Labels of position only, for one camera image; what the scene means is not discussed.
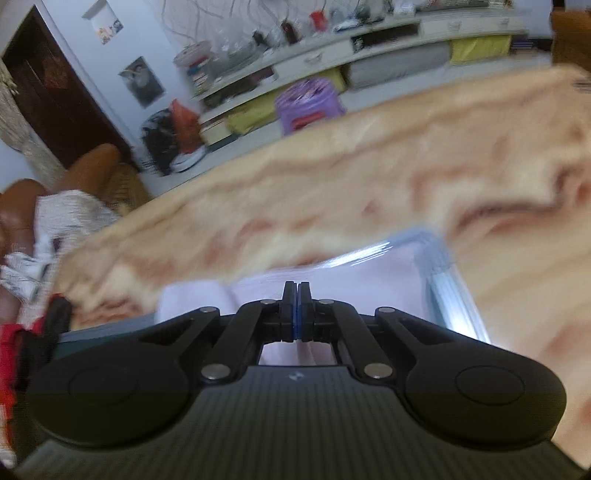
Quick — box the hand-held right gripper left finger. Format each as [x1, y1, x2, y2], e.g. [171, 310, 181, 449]
[139, 281, 300, 385]

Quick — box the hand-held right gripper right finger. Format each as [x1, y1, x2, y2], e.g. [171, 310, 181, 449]
[299, 281, 459, 385]

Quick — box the pale pink garment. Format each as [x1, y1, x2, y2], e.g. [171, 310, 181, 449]
[154, 240, 439, 365]

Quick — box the white round device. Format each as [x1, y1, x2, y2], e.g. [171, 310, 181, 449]
[168, 148, 208, 174]

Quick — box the yellow-green storage box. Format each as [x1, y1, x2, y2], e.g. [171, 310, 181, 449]
[450, 34, 512, 65]
[225, 99, 282, 137]

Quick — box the purple plastic stool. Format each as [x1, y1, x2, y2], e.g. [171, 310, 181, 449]
[274, 78, 347, 137]

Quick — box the black bag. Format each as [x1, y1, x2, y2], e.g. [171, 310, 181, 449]
[139, 109, 178, 176]

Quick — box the orange plastic bag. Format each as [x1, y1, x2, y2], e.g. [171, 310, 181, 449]
[170, 99, 201, 155]

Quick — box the white printed cloth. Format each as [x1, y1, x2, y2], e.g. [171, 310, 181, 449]
[0, 191, 121, 301]

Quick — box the brown leather sofa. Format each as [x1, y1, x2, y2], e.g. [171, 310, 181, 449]
[0, 143, 153, 324]

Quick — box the stack of books and boxes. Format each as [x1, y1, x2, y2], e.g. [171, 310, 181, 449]
[173, 41, 213, 95]

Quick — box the grey storage box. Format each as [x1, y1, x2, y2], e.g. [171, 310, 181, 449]
[348, 44, 451, 88]

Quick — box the red and black cloth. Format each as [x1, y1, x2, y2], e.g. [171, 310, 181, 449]
[0, 295, 72, 467]

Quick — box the beige lace curtain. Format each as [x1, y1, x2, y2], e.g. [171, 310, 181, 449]
[0, 60, 65, 185]

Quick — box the dark wooden door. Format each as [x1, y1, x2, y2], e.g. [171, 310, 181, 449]
[2, 7, 134, 171]

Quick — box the brown leather armchair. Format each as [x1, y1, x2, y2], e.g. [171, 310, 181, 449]
[549, 9, 591, 75]

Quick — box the green board with silver frame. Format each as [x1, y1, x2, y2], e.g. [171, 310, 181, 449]
[55, 228, 492, 344]

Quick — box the long white wall cabinet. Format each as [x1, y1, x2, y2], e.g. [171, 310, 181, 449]
[187, 0, 532, 148]

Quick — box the dark portrait wall poster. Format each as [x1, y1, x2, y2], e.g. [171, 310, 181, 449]
[119, 56, 165, 109]

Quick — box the small colourful wall poster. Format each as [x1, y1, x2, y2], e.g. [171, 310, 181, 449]
[82, 0, 124, 45]

